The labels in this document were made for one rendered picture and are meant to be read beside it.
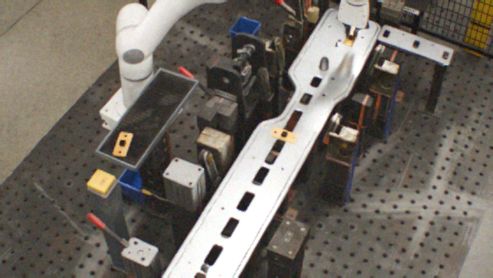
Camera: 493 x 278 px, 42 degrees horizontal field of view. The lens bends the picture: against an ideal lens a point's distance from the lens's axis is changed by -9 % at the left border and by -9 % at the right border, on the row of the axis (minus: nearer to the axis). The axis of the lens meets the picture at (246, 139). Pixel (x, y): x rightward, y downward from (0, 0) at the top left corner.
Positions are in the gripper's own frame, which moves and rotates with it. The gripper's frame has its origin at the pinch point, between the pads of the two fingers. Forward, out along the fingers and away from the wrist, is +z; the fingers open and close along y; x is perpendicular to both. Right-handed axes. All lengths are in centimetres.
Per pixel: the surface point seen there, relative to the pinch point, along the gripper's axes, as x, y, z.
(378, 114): -8.0, 16.0, 27.2
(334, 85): -19.4, 1.1, 8.5
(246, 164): -62, -11, 9
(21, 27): 45, -218, 108
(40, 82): 11, -174, 108
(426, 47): 15.7, 25.8, 8.5
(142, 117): -70, -41, -7
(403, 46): 11.7, 17.5, 8.5
